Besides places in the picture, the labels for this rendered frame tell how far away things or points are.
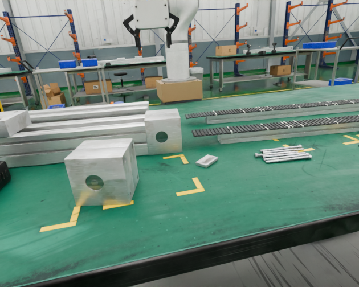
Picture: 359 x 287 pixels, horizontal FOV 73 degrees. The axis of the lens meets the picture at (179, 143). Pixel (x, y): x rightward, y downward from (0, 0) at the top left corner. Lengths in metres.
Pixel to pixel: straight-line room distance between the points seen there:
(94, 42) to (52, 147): 7.78
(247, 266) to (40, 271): 0.84
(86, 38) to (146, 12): 7.66
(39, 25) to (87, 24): 1.31
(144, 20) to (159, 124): 0.33
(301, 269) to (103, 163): 0.90
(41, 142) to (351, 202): 0.66
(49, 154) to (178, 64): 0.82
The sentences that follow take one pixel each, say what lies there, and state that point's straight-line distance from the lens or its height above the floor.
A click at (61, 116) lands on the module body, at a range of 0.85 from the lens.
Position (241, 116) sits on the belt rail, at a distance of 0.88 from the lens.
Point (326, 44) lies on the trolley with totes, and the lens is 4.89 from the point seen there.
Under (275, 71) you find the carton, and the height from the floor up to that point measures 0.32.
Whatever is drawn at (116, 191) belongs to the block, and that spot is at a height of 0.81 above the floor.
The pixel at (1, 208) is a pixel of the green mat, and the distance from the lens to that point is 0.57.
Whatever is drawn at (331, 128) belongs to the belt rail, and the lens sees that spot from 0.82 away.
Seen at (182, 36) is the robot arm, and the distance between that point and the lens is 1.30.
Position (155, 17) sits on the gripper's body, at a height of 1.12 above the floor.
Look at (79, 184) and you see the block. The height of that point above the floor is 0.82.
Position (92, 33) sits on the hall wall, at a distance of 8.41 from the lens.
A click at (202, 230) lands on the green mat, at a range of 0.39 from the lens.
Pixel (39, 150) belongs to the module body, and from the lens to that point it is 0.69.
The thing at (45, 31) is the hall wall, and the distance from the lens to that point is 8.67.
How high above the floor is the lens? 1.04
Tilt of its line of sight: 22 degrees down
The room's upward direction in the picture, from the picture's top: 4 degrees counter-clockwise
